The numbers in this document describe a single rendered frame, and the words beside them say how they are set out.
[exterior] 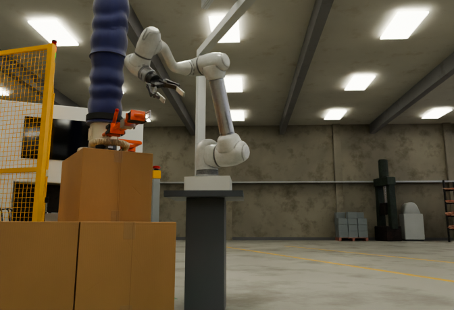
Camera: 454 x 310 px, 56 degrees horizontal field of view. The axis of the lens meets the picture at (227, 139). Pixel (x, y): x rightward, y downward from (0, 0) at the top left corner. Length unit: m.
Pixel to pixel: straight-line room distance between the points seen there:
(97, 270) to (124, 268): 0.11
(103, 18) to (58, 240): 1.58
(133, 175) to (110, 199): 0.18
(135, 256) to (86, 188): 0.67
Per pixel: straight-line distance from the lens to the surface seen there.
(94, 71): 2.85
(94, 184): 2.44
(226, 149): 2.82
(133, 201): 2.49
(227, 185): 2.81
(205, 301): 2.88
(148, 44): 2.44
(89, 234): 1.85
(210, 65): 2.83
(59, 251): 1.85
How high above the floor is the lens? 0.52
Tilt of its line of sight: 11 degrees up
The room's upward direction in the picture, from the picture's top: straight up
